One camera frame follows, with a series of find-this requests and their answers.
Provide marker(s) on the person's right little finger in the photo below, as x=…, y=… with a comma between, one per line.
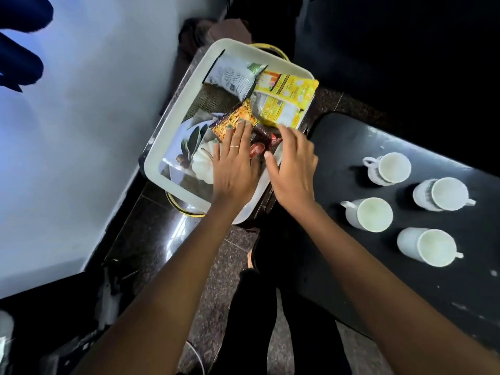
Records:
x=311, y=152

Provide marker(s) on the white printed serving tray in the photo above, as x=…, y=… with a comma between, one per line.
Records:
x=183, y=124

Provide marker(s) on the person's right thumb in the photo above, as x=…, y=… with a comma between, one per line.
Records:
x=270, y=165

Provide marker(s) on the person's left leg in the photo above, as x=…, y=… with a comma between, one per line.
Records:
x=246, y=324

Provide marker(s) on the white and green packet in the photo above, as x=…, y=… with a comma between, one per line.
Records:
x=230, y=76

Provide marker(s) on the person's left thumb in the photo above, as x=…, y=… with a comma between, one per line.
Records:
x=256, y=163

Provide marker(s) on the orange snack packet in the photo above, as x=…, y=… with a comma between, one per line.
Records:
x=234, y=117

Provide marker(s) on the person's left hand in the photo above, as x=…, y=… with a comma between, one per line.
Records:
x=233, y=175

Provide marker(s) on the black countertop appliance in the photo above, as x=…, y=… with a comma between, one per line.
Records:
x=58, y=320

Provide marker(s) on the person's right hand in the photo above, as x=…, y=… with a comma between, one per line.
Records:
x=295, y=175

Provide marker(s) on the yellow food packet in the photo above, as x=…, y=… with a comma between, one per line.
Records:
x=285, y=93

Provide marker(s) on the person's right middle finger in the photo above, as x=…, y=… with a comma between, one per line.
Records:
x=295, y=139

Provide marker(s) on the person's left little finger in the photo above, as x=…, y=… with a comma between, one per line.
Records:
x=217, y=150

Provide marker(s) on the red and brown packet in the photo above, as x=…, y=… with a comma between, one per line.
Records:
x=266, y=138

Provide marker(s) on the person's left forearm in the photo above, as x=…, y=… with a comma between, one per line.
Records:
x=168, y=292

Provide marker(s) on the person's left middle finger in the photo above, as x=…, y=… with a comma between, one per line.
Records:
x=237, y=135

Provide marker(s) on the person's right forearm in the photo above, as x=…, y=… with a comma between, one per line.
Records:
x=382, y=292

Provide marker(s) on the white ceramic cup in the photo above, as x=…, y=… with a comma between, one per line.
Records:
x=392, y=167
x=373, y=214
x=447, y=194
x=433, y=247

